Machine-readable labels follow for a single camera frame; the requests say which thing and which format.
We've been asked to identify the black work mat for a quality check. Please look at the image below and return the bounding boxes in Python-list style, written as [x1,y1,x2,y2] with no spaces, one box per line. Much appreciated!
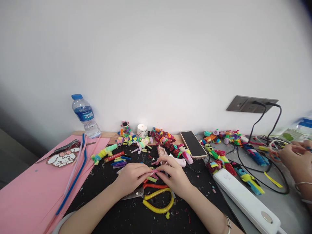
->
[62,143,245,234]

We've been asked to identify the yellow paper strip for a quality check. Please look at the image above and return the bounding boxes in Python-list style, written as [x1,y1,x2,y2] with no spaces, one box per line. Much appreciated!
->
[263,171,284,189]

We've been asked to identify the person's left hand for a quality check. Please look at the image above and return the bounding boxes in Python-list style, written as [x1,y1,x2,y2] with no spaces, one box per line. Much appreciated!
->
[114,162,158,200]

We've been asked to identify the grey wall socket panel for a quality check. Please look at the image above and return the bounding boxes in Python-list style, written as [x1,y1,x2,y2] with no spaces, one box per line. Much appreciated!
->
[226,95,279,114]

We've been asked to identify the smartphone with gold case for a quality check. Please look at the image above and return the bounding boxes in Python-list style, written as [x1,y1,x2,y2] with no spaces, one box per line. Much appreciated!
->
[180,131,208,160]

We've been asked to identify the lilac pipe cleaner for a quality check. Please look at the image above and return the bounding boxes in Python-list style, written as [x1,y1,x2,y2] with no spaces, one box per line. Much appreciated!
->
[64,135,86,196]

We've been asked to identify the green yellow pipe cleaner caterpillar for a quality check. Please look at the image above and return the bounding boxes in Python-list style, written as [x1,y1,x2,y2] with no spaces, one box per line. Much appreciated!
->
[91,143,119,166]

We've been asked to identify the green and white box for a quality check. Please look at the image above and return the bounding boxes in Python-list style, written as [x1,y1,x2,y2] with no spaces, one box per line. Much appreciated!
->
[279,127,310,142]

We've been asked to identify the scissors with red yellow handles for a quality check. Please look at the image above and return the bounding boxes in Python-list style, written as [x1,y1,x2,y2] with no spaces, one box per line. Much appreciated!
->
[119,181,175,215]

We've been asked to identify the pink pipe cleaner loop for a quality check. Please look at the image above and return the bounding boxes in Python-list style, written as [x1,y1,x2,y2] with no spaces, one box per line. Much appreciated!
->
[267,139,284,162]

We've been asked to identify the white power strip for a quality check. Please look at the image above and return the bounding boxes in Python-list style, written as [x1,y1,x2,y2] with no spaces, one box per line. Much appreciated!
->
[213,168,281,234]

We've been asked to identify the pink glitter stick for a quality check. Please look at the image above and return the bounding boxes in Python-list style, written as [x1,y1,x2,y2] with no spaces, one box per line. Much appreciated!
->
[157,145,169,159]

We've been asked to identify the red label packet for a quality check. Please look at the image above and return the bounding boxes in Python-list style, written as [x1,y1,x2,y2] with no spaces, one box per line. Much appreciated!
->
[104,151,125,163]

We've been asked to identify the blue pipe cleaner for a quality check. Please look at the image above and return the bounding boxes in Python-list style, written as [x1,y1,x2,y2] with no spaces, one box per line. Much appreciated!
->
[55,133,88,216]

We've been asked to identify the person's right hand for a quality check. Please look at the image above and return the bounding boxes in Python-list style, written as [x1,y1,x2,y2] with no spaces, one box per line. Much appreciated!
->
[152,156,193,199]

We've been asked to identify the stack of pink paper sheets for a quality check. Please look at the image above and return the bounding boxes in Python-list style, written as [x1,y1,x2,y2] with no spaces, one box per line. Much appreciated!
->
[0,135,111,234]

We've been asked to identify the white pixel bead figure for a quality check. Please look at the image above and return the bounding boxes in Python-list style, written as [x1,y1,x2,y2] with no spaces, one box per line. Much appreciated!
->
[45,148,79,169]

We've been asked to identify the small white jar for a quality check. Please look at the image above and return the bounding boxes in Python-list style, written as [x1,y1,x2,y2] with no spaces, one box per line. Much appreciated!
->
[136,123,148,139]

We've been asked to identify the row of colourful pipe cleaner figures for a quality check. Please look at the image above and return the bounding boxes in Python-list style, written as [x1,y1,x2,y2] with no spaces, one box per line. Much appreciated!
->
[116,120,193,167]

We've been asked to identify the pale pink plastic piece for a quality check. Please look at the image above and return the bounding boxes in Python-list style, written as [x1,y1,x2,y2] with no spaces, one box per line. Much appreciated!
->
[173,158,188,169]

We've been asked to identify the heap of colourful pipe cleaner dolls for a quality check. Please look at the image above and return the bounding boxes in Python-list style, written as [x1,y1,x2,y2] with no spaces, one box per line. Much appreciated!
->
[198,128,271,196]

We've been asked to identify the metal pliers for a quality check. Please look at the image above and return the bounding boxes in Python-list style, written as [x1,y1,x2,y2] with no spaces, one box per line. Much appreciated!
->
[48,139,81,158]

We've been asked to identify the black power cable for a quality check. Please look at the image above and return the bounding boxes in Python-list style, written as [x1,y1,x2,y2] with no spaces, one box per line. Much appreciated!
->
[264,101,283,147]
[234,100,291,195]

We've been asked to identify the clear water bottle blue cap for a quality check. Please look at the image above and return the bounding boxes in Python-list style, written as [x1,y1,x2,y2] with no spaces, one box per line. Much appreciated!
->
[71,94,102,139]

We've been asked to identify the pile of short pipe cleaner bits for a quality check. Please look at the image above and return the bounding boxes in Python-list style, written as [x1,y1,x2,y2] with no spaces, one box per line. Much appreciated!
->
[110,155,133,170]

